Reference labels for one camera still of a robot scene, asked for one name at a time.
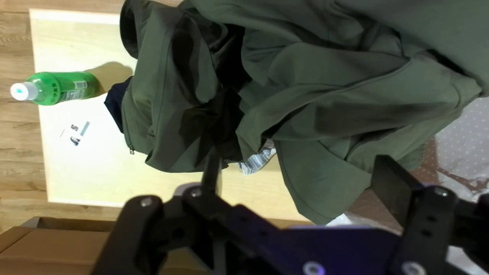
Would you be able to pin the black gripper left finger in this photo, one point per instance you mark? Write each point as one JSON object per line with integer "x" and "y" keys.
{"x": 142, "y": 233}

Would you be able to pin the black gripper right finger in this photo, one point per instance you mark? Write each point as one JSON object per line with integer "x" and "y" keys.
{"x": 428, "y": 218}

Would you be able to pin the navy blue cloth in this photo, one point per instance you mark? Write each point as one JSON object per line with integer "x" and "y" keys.
{"x": 116, "y": 104}

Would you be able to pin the blue white plaid cloth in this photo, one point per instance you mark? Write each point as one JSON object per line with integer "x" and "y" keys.
{"x": 256, "y": 160}

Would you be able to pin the olive green cloth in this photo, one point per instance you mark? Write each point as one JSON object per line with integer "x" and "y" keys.
{"x": 314, "y": 81}

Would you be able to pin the green plastic bottle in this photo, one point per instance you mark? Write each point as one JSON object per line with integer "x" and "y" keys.
{"x": 55, "y": 88}

